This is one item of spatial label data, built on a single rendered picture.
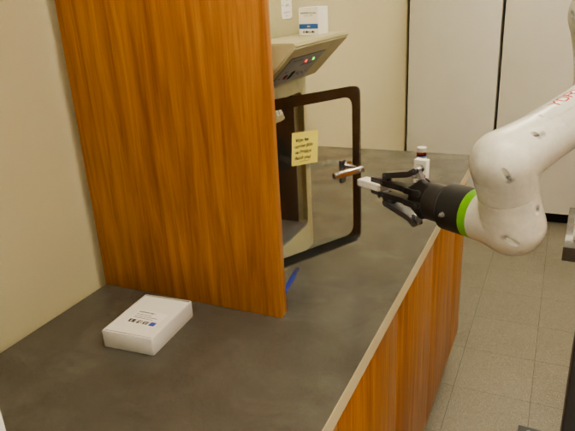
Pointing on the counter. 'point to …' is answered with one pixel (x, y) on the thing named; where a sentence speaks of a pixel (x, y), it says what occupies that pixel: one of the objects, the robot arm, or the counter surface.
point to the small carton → (313, 20)
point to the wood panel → (180, 145)
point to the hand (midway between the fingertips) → (372, 184)
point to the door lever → (347, 170)
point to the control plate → (298, 67)
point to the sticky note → (305, 147)
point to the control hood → (306, 44)
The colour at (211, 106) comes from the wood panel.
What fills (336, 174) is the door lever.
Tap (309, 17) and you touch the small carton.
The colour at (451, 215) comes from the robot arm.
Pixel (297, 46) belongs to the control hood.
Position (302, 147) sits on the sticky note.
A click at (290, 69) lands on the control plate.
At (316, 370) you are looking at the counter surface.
